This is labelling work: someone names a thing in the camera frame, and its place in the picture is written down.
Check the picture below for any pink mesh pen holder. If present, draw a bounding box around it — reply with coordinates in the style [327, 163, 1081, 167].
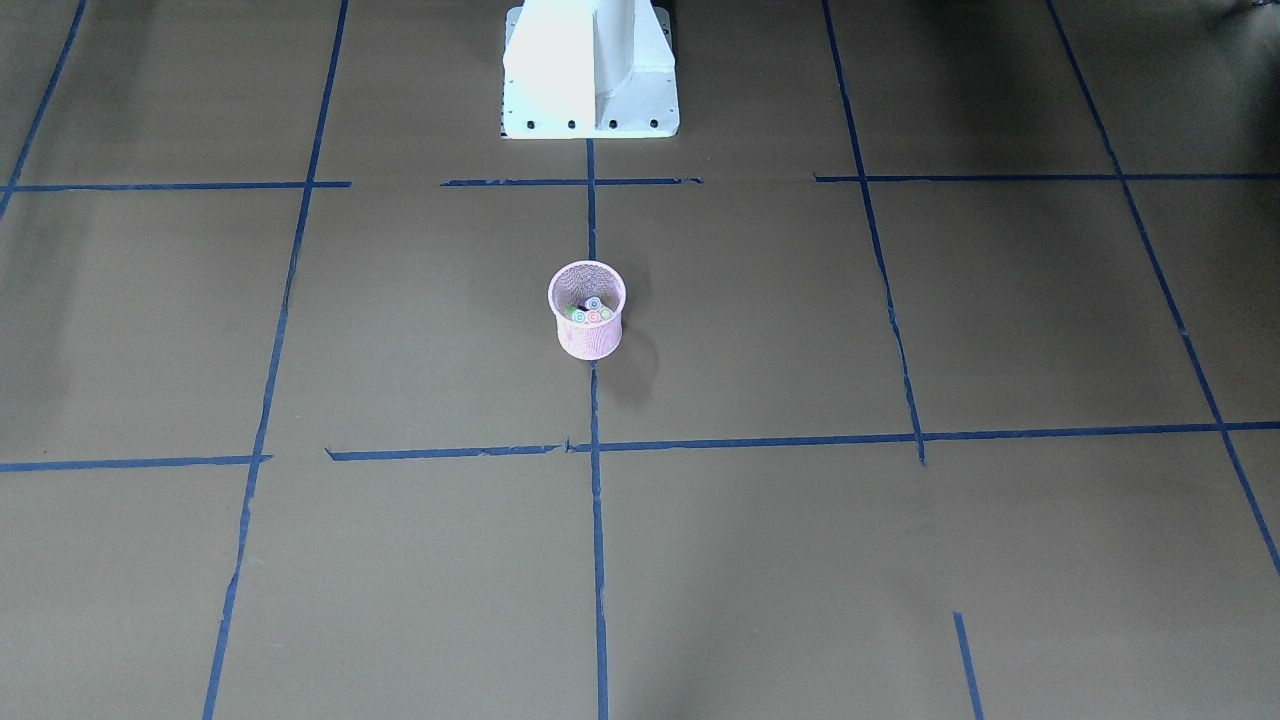
[547, 260, 627, 361]

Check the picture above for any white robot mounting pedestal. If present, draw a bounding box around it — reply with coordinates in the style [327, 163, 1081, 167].
[500, 1, 681, 141]

